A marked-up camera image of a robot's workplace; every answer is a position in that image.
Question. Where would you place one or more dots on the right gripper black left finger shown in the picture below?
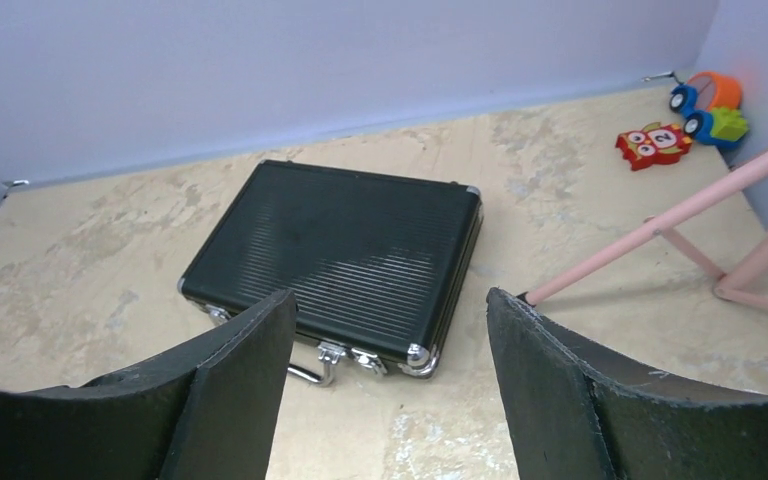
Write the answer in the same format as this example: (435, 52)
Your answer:
(204, 409)

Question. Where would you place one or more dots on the black aluminium poker case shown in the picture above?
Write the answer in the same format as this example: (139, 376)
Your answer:
(377, 262)

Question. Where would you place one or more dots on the colourful toy car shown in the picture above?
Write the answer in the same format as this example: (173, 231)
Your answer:
(709, 103)

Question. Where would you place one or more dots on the red toy card pack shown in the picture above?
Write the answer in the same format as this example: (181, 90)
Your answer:
(653, 144)

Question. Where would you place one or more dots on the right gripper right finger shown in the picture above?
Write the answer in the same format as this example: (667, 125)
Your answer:
(576, 409)

